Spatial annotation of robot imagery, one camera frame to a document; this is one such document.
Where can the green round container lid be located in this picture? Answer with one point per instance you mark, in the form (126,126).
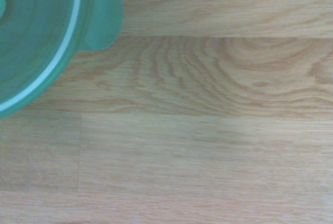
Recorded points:
(31,39)

